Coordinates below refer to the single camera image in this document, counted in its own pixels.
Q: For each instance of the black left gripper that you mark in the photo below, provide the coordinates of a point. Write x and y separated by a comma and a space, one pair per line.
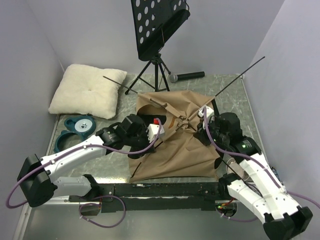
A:
147, 143

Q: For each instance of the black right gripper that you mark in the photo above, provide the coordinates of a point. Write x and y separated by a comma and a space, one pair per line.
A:
201, 134

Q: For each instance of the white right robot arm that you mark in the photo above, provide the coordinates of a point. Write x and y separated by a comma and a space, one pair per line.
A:
282, 217

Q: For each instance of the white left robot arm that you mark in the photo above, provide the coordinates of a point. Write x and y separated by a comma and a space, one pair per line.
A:
41, 179

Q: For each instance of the orange leather tent label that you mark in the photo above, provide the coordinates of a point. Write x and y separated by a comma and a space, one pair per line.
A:
172, 123

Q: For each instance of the steel pet bowl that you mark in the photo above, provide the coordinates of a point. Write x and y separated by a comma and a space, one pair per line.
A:
232, 164

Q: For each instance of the teal pet bowl holder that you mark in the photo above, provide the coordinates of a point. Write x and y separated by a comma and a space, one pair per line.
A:
69, 124

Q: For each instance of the white paw print bowl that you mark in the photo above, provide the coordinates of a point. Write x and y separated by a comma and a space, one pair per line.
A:
83, 125

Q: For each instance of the black microphone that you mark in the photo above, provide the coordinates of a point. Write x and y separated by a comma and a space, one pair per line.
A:
186, 76

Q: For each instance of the cream white pillow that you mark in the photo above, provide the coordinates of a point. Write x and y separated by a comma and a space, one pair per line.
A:
89, 90

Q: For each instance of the black music stand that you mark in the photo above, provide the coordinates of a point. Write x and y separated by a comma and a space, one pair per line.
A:
155, 21

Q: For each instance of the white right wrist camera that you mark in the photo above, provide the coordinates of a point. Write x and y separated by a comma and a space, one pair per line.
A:
205, 112

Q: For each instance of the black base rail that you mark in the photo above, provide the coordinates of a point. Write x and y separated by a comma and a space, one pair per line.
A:
157, 196

